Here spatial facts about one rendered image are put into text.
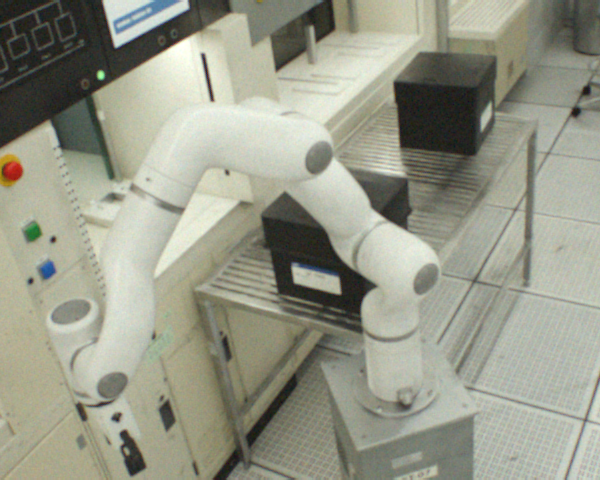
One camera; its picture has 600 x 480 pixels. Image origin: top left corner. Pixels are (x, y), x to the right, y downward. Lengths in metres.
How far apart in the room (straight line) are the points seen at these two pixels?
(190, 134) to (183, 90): 1.09
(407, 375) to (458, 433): 0.18
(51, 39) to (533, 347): 2.05
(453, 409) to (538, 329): 1.41
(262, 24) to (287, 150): 1.17
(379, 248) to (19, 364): 0.83
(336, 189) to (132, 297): 0.40
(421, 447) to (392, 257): 0.48
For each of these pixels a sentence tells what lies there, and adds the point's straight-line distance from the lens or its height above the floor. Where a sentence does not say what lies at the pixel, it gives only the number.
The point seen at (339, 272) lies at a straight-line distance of 1.88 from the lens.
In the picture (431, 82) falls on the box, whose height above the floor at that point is 1.01.
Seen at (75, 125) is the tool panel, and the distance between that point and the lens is 2.78.
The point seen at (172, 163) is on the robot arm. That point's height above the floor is 1.51.
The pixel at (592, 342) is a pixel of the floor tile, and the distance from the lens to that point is 3.02.
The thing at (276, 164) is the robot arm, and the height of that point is 1.47.
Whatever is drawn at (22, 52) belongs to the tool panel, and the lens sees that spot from 1.63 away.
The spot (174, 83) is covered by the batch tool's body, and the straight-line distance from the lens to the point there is 2.21.
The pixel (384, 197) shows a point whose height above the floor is 1.01.
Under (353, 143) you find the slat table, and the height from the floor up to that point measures 0.76.
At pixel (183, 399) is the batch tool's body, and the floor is 0.45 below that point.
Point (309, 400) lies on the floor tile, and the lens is 2.81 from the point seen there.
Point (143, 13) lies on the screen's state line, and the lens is 1.88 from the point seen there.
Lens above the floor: 1.99
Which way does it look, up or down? 33 degrees down
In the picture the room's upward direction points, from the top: 9 degrees counter-clockwise
